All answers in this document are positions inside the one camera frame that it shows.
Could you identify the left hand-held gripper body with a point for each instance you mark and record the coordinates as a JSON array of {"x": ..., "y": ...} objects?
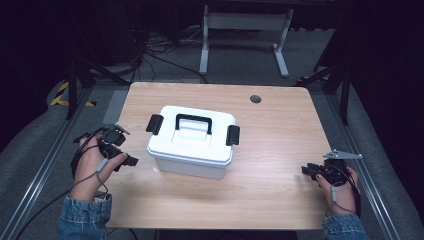
[{"x": 111, "y": 138}]

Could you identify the white metal desk frame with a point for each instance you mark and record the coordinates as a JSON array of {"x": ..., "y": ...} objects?
[{"x": 245, "y": 20}]

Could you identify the round grey table grommet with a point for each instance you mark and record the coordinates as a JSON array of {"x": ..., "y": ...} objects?
[{"x": 255, "y": 99}]

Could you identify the person's left hand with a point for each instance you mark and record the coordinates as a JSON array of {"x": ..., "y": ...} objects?
[{"x": 88, "y": 166}]

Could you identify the grey metal floor rail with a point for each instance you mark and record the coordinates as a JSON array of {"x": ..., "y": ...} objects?
[
  {"x": 43, "y": 166},
  {"x": 361, "y": 163}
]

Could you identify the person's right hand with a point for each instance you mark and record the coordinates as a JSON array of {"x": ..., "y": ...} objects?
[{"x": 343, "y": 196}]

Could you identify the yellow black hazard tape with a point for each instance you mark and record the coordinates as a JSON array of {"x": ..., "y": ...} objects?
[{"x": 61, "y": 98}]

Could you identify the black tripod stand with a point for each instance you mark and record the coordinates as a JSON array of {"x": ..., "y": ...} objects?
[
  {"x": 336, "y": 78},
  {"x": 78, "y": 73}
]

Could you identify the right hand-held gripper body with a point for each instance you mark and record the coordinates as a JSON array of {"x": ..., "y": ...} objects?
[{"x": 333, "y": 171}]

